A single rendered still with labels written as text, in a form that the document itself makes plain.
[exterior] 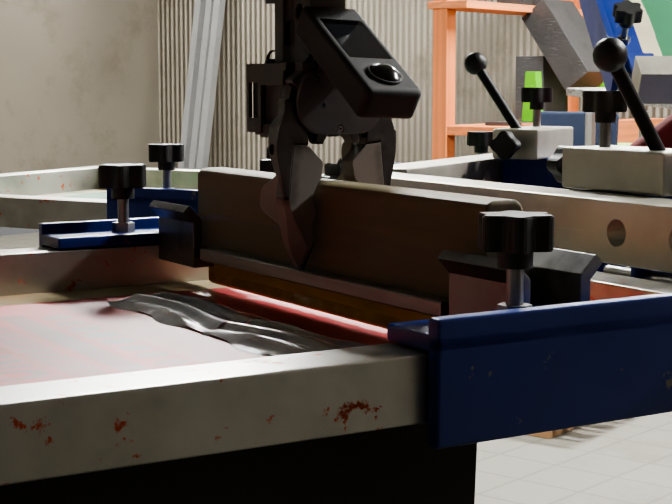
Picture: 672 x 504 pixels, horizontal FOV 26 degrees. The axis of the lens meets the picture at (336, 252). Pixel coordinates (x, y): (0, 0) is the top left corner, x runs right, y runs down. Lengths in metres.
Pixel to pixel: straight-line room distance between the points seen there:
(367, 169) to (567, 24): 7.34
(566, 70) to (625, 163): 7.08
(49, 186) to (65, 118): 8.92
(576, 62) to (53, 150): 4.52
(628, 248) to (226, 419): 0.50
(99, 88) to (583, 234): 10.38
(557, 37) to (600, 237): 7.18
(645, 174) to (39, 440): 0.66
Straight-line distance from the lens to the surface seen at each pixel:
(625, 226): 1.14
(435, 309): 0.93
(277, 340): 0.97
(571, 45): 8.28
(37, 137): 11.11
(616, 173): 1.23
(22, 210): 1.83
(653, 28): 2.37
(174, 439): 0.71
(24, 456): 0.68
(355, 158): 1.08
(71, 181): 2.39
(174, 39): 11.76
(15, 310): 1.17
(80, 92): 11.36
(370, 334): 1.03
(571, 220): 1.19
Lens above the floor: 1.13
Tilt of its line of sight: 7 degrees down
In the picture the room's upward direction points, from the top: straight up
